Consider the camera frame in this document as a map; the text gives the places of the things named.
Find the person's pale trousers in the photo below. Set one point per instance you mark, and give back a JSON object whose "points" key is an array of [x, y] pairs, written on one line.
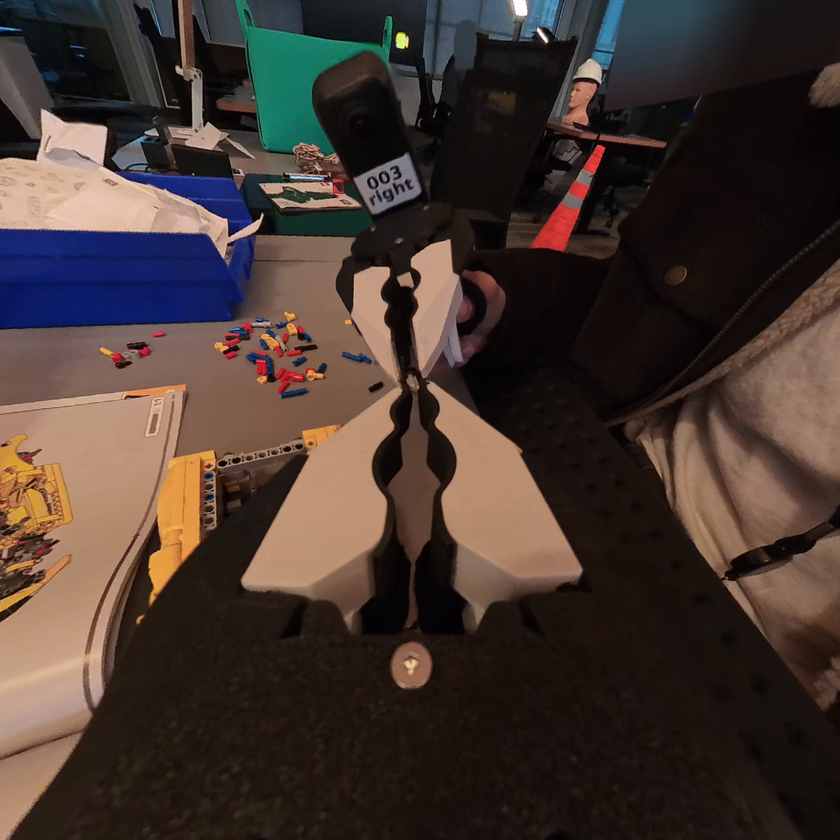
{"points": [[754, 459]]}

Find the brown table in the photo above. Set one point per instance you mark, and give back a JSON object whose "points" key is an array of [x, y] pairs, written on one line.
{"points": [[623, 140]]}

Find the person's dark jacket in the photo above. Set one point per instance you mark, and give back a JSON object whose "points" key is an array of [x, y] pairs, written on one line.
{"points": [[722, 229]]}

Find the mannequin head white helmet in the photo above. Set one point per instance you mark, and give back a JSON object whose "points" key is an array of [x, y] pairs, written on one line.
{"points": [[583, 98]]}

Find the pile of small coloured pins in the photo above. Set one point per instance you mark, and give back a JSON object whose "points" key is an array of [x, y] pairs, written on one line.
{"points": [[282, 374]]}

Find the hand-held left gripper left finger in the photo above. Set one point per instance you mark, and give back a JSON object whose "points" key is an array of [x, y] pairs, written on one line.
{"points": [[315, 531]]}

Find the white dotted sheet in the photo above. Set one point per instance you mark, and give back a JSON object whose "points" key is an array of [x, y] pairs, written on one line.
{"points": [[79, 190]]}

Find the yellow brick car model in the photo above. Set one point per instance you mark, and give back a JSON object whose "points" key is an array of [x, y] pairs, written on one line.
{"points": [[177, 499]]}

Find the black box device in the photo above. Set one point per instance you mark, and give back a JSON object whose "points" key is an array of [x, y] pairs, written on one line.
{"points": [[197, 161]]}

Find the orange leaflet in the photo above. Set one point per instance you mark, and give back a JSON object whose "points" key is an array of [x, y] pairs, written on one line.
{"points": [[157, 390]]}

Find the white jointed stand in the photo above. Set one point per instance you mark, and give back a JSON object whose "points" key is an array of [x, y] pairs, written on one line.
{"points": [[195, 98]]}

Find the cluster of tiny coloured pieces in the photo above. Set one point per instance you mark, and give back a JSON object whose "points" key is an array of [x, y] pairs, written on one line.
{"points": [[121, 356]]}

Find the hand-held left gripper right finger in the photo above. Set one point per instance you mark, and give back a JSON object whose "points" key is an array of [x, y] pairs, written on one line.
{"points": [[512, 518]]}

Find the green printed board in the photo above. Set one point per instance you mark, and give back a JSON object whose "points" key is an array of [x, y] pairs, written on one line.
{"points": [[302, 197]]}

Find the instruction booklet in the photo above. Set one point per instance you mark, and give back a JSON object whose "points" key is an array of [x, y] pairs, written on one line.
{"points": [[98, 525]]}

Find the blue storage bin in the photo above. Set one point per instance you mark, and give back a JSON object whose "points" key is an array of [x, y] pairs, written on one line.
{"points": [[98, 275]]}

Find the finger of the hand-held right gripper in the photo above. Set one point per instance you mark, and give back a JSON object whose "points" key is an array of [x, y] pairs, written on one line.
{"points": [[371, 308], [436, 302]]}

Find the orange traffic cone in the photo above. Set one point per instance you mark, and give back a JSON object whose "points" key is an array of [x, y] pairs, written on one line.
{"points": [[571, 203]]}

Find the grey desk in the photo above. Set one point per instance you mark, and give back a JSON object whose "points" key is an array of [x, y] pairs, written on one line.
{"points": [[197, 354]]}

